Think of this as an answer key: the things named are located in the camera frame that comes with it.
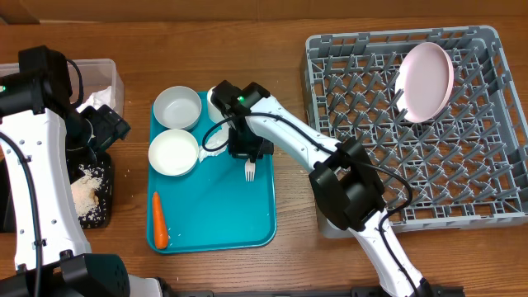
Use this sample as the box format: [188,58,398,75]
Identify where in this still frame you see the torn white napkin piece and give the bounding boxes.
[198,124,229,163]

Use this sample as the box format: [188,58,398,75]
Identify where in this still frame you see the white plastic fork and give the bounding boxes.
[244,159,256,182]

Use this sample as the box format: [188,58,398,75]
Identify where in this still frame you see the white plastic cup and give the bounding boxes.
[207,87,224,123]

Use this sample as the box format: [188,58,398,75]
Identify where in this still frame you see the white bowl with peanuts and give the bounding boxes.
[148,130,199,177]

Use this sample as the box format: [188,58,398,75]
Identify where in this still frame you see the grey bowl with rice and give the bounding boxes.
[153,86,202,130]

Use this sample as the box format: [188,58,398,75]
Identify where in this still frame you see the pink round plate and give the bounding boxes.
[395,42,455,123]

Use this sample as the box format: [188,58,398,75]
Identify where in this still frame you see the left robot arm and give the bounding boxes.
[1,45,172,296]

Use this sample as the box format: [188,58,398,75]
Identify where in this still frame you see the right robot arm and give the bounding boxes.
[210,81,434,296]

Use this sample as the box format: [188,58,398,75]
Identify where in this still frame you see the black plastic waste bin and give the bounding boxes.
[0,150,116,233]

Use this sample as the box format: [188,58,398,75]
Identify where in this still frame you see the grey dishwasher rack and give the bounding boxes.
[301,26,527,232]

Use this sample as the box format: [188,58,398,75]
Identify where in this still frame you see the clear plastic storage bin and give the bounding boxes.
[1,59,125,117]

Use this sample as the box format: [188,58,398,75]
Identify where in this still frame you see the pile of peanuts and rice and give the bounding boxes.
[71,165,102,220]

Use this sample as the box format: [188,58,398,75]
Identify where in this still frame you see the teal serving tray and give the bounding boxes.
[146,92,276,254]

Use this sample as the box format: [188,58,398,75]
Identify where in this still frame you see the orange carrot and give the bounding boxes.
[152,192,169,249]

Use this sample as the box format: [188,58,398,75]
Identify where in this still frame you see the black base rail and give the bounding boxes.
[171,284,465,297]

